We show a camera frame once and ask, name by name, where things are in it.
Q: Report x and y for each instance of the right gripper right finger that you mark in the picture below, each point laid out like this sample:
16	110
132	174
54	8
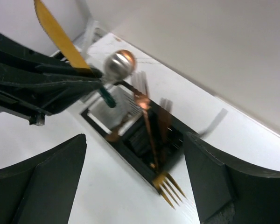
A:
229	190

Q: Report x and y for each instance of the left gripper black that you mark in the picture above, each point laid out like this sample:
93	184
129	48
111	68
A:
33	85

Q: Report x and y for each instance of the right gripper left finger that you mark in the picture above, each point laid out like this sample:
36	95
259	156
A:
41	189

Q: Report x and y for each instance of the gold fork dark handle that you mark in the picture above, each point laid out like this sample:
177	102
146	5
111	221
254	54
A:
167	187

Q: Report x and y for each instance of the silver spoon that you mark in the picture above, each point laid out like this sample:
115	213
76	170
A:
116	68

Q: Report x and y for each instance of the copper spoon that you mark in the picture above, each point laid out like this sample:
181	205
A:
128	58

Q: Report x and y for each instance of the black utensil holder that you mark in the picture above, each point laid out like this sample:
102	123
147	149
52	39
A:
134	146

